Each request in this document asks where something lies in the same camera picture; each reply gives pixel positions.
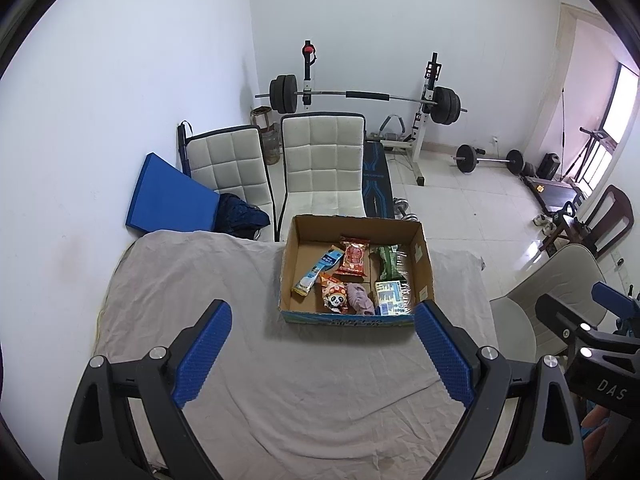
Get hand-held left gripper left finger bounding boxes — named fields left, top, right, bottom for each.
left=57, top=300, right=233, bottom=480

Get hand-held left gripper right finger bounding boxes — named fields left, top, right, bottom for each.
left=414, top=301, right=586, bottom=480

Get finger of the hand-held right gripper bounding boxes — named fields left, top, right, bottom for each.
left=534, top=292, right=601, bottom=356
left=591, top=282, right=640, bottom=321

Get blue white tissue pack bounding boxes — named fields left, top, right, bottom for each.
left=374, top=280, right=416, bottom=317

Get pink cloth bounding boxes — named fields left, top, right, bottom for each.
left=346, top=282, right=377, bottom=317

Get green snack packet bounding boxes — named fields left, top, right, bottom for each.
left=372, top=245, right=407, bottom=282

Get orange panda snack packet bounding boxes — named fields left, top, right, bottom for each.
left=320, top=274, right=350, bottom=313

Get red snack packet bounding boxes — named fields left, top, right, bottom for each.
left=334, top=236, right=372, bottom=277

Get cardboard box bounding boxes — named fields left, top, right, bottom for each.
left=278, top=214, right=433, bottom=328

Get long blue white snack packet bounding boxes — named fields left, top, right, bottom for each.
left=291, top=244, right=346, bottom=297

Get person's right forearm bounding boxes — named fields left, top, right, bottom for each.
left=580, top=402, right=616, bottom=461

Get pale moulded shell chair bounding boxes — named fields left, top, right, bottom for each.
left=490, top=244, right=608, bottom=361

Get grey tablecloth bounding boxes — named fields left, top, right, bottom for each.
left=92, top=230, right=501, bottom=467

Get dark wooden chair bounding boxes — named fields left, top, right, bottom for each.
left=540, top=185, right=635, bottom=258

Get treadmill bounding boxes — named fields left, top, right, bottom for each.
left=522, top=175, right=586, bottom=211

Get dark blue mesh bag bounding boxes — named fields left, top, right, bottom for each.
left=217, top=192, right=271, bottom=241

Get black folding stand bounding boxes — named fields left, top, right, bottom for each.
left=565, top=127, right=613, bottom=183

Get blue foam mat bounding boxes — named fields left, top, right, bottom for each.
left=125, top=154, right=222, bottom=236

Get thin black pole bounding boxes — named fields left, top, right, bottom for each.
left=559, top=87, right=568, bottom=176

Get short barbell with black plates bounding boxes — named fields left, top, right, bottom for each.
left=455, top=144, right=526, bottom=176

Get black blue weight bench pad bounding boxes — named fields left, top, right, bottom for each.
left=362, top=141, right=396, bottom=220

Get window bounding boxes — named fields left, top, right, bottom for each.
left=600, top=62, right=640, bottom=146

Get small white quilted chair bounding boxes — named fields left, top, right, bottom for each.
left=185, top=125, right=276, bottom=241

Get clear plastic bottle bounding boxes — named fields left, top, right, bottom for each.
left=262, top=127, right=281, bottom=166

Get white bench press rack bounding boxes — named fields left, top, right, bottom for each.
left=300, top=40, right=443, bottom=186

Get large white quilted chair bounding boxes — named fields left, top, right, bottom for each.
left=275, top=112, right=368, bottom=241

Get long barbell with black plates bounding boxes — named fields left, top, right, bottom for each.
left=255, top=75, right=468, bottom=125

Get dark blue strapped pole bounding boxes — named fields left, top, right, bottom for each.
left=176, top=121, right=194, bottom=177

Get grey curved exercise handles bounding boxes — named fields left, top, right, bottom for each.
left=377, top=114, right=408, bottom=142

